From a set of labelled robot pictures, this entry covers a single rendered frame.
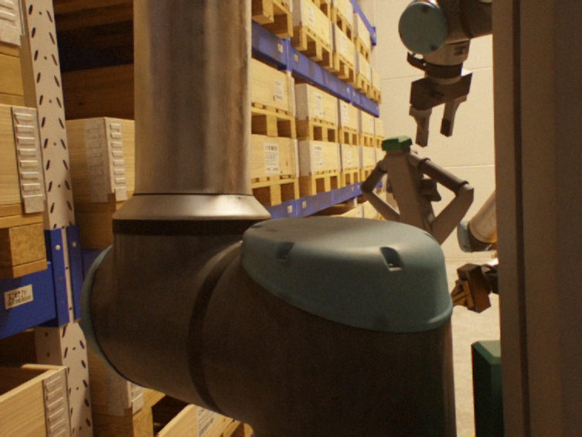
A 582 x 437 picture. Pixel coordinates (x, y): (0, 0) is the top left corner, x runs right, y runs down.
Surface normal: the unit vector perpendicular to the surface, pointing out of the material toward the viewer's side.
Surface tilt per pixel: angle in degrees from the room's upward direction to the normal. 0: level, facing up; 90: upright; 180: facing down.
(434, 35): 117
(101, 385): 90
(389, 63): 90
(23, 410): 90
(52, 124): 90
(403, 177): 106
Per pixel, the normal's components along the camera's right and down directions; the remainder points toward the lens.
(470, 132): -0.31, 0.10
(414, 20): -0.60, 0.54
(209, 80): 0.36, 0.00
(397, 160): -0.86, 0.36
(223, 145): 0.65, 0.00
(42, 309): 0.95, -0.04
